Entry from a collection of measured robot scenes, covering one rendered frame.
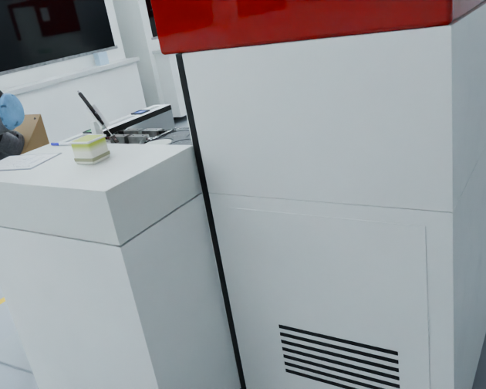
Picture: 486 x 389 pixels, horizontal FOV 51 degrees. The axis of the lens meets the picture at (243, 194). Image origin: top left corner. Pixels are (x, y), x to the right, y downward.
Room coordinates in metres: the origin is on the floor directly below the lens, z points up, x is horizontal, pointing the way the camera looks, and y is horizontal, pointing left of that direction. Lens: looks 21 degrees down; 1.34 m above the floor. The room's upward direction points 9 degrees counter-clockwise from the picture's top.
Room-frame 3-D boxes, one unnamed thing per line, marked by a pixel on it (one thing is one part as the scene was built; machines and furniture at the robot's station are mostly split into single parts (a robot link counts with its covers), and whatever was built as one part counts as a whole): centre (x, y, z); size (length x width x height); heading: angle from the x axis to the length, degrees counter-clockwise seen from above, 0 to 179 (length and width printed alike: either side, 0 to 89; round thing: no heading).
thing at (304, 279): (1.55, -0.40, 0.41); 0.82 x 0.70 x 0.82; 145
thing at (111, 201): (1.46, 0.47, 0.89); 0.62 x 0.35 x 0.14; 55
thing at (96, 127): (1.58, 0.40, 1.03); 0.06 x 0.04 x 0.13; 55
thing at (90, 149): (1.43, 0.41, 1.00); 0.07 x 0.07 x 0.07; 59
